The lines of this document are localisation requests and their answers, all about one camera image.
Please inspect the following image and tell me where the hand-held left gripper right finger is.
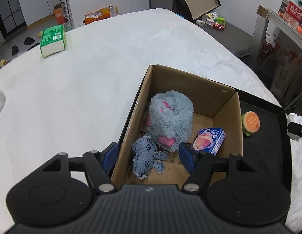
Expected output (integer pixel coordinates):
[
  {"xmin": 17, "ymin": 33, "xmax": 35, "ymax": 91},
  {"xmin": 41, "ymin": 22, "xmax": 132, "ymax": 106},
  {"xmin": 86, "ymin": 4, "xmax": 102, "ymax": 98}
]
[{"xmin": 179, "ymin": 142, "xmax": 251, "ymax": 192}]

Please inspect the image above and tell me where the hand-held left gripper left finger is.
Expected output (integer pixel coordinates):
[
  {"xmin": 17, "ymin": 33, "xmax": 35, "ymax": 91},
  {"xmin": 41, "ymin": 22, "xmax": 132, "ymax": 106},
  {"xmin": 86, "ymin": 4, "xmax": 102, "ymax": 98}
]
[{"xmin": 41, "ymin": 142, "xmax": 120, "ymax": 194}]

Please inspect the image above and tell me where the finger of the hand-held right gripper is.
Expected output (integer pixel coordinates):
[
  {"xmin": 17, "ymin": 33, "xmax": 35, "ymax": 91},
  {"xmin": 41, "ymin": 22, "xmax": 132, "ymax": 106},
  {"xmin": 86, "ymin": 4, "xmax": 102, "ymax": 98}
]
[{"xmin": 287, "ymin": 121, "xmax": 302, "ymax": 141}]

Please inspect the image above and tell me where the white soft lump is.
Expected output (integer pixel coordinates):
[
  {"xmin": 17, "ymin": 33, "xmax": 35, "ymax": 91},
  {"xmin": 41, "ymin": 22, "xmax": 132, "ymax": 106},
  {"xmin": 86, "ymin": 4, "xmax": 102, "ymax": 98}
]
[{"xmin": 286, "ymin": 113, "xmax": 302, "ymax": 141}]

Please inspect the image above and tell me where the small peach drink carton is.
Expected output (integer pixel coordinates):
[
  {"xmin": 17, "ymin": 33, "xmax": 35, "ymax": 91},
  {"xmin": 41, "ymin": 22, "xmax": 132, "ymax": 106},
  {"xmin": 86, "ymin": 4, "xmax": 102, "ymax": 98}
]
[{"xmin": 190, "ymin": 127, "xmax": 226, "ymax": 156}]

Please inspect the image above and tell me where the denim turtle plush toy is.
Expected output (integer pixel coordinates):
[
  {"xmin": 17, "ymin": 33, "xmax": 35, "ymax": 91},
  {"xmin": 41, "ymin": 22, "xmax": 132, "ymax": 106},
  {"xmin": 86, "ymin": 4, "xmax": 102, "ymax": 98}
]
[{"xmin": 131, "ymin": 135, "xmax": 169, "ymax": 181}]

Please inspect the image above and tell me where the black tray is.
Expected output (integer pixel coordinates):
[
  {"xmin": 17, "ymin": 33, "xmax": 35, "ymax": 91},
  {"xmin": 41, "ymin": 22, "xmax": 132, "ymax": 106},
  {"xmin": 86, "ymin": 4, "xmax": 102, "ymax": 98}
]
[{"xmin": 117, "ymin": 65, "xmax": 292, "ymax": 195}]

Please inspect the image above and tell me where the grey fluffy plush toy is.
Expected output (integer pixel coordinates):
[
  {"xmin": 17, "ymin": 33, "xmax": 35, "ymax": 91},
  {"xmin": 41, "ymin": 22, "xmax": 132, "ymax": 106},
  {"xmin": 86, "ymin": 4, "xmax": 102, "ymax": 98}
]
[{"xmin": 145, "ymin": 91, "xmax": 194, "ymax": 152}]

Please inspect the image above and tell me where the brown cardboard box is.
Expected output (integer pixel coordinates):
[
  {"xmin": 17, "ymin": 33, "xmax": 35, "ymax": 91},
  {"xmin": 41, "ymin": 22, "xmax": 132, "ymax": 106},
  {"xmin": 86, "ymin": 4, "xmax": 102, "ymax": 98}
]
[{"xmin": 111, "ymin": 64, "xmax": 243, "ymax": 186}]

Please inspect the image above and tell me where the burger plush toy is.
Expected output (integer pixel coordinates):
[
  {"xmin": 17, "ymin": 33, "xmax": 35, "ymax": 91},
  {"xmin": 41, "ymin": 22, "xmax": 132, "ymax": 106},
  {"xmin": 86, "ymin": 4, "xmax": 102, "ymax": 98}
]
[{"xmin": 241, "ymin": 111, "xmax": 261, "ymax": 136}]

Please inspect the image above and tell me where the beige hanging cloth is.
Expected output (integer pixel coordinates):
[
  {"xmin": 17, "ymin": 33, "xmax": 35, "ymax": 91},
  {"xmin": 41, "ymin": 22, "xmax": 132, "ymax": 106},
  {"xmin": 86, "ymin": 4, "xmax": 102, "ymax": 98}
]
[{"xmin": 270, "ymin": 51, "xmax": 302, "ymax": 98}]

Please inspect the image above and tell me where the red basket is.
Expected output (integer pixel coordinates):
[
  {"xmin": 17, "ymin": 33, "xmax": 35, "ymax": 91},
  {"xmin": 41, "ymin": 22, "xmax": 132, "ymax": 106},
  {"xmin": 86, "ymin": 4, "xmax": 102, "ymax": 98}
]
[{"xmin": 259, "ymin": 40, "xmax": 280, "ymax": 59}]

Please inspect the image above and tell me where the white desk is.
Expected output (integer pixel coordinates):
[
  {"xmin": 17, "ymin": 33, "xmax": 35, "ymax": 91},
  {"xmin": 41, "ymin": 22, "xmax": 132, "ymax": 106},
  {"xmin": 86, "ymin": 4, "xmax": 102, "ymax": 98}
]
[{"xmin": 250, "ymin": 4, "xmax": 302, "ymax": 59}]

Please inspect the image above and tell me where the grey drawer organizer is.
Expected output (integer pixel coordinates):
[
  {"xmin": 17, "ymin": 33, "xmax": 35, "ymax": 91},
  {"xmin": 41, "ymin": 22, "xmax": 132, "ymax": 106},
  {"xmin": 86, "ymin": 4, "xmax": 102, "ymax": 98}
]
[{"xmin": 278, "ymin": 0, "xmax": 291, "ymax": 14}]

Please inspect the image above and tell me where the green tissue pack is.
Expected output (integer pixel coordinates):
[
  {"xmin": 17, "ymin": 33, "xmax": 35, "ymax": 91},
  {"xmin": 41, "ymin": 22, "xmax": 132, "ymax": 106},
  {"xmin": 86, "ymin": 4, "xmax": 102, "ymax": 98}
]
[{"xmin": 40, "ymin": 24, "xmax": 67, "ymax": 59}]

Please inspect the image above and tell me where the orange cardboard box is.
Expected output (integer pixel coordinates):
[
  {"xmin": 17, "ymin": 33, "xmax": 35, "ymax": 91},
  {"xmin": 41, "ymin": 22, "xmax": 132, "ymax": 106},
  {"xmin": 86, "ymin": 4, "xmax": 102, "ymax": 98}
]
[{"xmin": 84, "ymin": 5, "xmax": 118, "ymax": 25}]

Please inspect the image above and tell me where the white can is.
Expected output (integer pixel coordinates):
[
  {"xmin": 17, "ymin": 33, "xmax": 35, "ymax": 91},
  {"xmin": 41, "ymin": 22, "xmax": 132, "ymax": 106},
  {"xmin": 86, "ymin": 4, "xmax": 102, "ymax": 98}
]
[{"xmin": 202, "ymin": 11, "xmax": 221, "ymax": 22}]

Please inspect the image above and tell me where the orange bag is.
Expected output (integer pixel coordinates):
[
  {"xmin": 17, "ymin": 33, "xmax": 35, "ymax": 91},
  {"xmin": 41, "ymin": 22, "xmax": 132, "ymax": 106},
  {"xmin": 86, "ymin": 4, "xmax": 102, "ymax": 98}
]
[{"xmin": 53, "ymin": 4, "xmax": 66, "ymax": 25}]

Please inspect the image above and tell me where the white shelf rack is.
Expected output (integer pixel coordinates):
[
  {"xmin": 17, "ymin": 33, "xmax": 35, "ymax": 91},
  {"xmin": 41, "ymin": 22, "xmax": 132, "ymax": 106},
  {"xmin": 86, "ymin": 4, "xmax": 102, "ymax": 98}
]
[{"xmin": 57, "ymin": 0, "xmax": 74, "ymax": 28}]

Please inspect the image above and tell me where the white cabinet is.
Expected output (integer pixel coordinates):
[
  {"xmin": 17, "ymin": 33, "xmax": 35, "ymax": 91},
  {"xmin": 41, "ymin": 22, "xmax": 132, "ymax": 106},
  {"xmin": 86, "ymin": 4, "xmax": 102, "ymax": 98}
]
[{"xmin": 18, "ymin": 0, "xmax": 68, "ymax": 28}]

